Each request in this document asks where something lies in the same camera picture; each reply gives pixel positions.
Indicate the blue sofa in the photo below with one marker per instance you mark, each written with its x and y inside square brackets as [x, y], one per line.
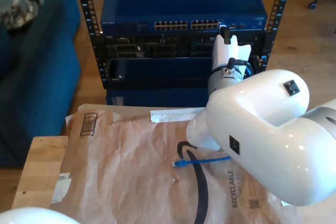
[39, 90]

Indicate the camouflage cloth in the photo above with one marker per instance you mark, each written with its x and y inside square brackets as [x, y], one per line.
[18, 6]

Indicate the brown paper mailer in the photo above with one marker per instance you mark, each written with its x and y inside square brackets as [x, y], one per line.
[118, 155]

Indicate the blue network switch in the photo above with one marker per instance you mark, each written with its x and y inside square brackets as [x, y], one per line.
[183, 1]

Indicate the black rack server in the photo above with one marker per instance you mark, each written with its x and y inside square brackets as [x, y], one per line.
[170, 48]

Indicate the black rack frame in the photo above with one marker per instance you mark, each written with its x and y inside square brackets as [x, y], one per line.
[92, 28]

